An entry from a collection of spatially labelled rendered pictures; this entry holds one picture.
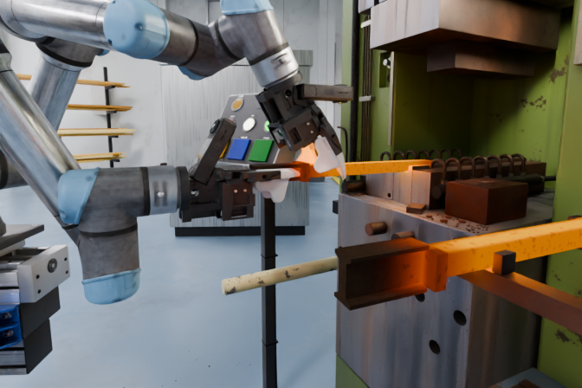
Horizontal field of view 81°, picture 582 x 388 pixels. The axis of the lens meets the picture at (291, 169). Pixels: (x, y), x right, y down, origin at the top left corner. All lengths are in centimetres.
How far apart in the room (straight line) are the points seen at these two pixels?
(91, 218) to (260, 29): 37
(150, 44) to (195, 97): 282
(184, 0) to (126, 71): 181
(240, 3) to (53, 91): 56
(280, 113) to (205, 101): 272
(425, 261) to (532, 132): 87
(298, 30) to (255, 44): 684
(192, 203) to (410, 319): 48
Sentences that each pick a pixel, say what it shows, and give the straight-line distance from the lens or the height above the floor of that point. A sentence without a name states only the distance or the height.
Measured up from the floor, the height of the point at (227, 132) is 108.
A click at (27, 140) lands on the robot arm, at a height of 106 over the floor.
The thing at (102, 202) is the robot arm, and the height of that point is 98.
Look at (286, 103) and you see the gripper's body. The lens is 60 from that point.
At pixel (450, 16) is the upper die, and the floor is 129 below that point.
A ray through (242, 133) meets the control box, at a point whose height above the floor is 106.
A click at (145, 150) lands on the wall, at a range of 767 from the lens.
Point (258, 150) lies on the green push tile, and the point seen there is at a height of 101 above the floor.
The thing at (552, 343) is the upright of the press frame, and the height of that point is 69.
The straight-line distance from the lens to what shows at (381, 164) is 72.
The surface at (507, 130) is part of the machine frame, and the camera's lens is 120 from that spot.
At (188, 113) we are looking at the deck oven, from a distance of 334.
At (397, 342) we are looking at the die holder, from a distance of 82.
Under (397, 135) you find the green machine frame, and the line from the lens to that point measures 103.
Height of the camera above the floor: 109
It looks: 7 degrees down
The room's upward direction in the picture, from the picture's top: straight up
